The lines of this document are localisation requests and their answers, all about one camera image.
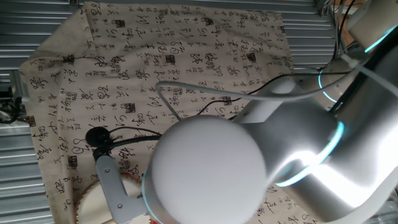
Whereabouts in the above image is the beige calligraphy print cloth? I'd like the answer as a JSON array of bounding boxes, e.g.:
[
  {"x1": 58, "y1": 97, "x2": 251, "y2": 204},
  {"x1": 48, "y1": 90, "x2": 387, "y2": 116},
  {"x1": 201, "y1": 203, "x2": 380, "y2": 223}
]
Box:
[{"x1": 18, "y1": 1, "x2": 315, "y2": 224}]

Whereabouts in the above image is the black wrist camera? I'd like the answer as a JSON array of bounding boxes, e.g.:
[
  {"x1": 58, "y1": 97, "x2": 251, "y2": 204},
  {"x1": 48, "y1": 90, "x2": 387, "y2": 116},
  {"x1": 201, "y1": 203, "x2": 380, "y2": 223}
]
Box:
[{"x1": 85, "y1": 126, "x2": 111, "y2": 160}]

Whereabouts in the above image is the grey metal camera bracket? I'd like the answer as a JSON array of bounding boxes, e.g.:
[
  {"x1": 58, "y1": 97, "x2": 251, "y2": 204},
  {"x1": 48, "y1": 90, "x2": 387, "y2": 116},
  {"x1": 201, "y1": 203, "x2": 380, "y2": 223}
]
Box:
[{"x1": 94, "y1": 154, "x2": 149, "y2": 224}]

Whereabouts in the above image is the red drum with white skin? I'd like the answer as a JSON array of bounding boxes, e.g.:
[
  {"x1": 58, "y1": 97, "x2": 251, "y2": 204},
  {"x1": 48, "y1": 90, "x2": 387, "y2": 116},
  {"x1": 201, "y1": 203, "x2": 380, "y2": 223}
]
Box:
[{"x1": 73, "y1": 172, "x2": 154, "y2": 224}]

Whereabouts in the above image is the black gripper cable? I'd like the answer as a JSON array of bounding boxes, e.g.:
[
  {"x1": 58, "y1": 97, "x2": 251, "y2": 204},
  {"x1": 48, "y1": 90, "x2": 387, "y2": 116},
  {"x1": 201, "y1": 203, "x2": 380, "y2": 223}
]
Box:
[{"x1": 195, "y1": 71, "x2": 349, "y2": 117}]

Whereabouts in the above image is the thick black camera cable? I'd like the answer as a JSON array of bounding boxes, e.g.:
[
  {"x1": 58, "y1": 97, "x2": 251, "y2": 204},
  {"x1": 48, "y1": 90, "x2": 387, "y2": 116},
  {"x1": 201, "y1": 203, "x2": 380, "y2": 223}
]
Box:
[{"x1": 108, "y1": 134, "x2": 163, "y2": 151}]

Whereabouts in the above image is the grey cable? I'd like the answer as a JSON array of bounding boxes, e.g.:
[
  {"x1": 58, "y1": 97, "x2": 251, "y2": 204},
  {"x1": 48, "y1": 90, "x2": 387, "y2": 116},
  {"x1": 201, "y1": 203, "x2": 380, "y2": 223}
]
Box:
[{"x1": 154, "y1": 58, "x2": 371, "y2": 121}]

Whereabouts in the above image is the black clamp with cables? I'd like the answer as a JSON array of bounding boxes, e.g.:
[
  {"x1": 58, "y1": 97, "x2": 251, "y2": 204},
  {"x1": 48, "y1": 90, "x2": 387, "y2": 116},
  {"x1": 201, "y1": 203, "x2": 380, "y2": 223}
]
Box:
[{"x1": 0, "y1": 86, "x2": 24, "y2": 125}]

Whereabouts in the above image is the white zip tie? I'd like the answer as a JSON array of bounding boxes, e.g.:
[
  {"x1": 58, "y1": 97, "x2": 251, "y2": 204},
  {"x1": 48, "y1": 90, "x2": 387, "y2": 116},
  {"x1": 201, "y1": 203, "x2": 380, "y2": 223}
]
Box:
[{"x1": 341, "y1": 53, "x2": 398, "y2": 91}]

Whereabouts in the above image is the thin black cable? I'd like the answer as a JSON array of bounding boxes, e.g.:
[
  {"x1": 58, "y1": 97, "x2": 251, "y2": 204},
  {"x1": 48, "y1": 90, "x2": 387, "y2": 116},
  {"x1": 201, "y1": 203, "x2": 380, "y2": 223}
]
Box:
[{"x1": 108, "y1": 126, "x2": 162, "y2": 138}]

